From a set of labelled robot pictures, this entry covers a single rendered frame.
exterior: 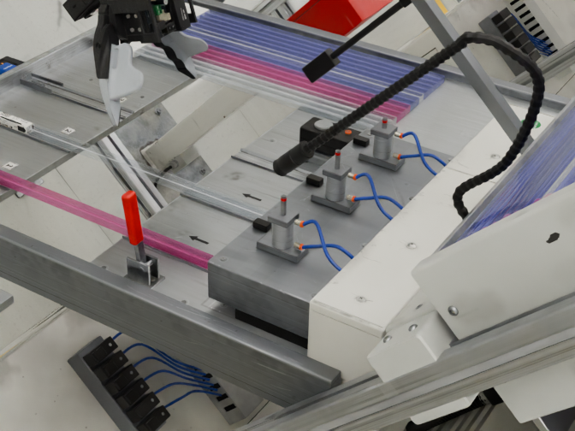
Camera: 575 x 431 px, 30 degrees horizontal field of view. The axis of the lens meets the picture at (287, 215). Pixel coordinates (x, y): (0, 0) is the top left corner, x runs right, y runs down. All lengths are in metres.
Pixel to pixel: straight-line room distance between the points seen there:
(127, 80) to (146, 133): 1.42
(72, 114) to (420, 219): 0.57
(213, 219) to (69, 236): 1.17
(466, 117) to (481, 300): 0.68
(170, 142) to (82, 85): 0.96
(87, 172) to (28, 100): 0.96
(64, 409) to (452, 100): 0.70
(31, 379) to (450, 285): 0.81
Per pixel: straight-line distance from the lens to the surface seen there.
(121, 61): 1.23
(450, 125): 1.50
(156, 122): 2.67
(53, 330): 1.59
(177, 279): 1.18
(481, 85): 1.17
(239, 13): 1.79
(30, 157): 1.42
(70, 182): 2.48
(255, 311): 1.10
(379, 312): 1.02
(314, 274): 1.09
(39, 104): 1.55
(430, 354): 0.90
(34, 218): 2.40
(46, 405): 1.55
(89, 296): 1.20
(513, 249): 0.84
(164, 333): 1.15
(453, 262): 0.87
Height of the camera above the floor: 1.97
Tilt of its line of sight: 44 degrees down
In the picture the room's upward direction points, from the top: 58 degrees clockwise
